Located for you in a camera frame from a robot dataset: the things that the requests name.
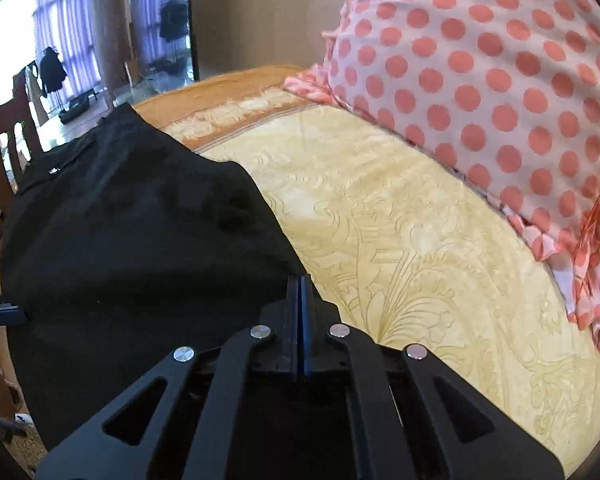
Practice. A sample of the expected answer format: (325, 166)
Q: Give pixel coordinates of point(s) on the cream patterned bedspread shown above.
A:
(405, 250)

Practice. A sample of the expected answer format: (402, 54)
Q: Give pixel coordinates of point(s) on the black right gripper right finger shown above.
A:
(410, 416)

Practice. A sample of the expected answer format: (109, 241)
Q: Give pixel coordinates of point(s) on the black pants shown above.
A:
(120, 247)

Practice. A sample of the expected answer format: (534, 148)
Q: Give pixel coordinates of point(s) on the upper pink polka dot pillow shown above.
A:
(506, 92)

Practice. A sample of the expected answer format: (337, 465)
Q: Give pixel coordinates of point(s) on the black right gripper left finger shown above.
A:
(179, 419)

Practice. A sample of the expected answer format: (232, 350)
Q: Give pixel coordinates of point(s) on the wooden chair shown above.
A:
(15, 120)

